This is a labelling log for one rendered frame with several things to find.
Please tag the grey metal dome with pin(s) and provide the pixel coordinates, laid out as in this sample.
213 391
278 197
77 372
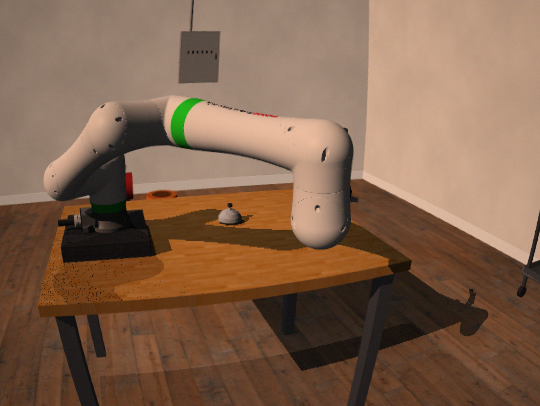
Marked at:
229 216

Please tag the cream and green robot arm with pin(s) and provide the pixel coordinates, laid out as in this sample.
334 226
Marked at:
318 152

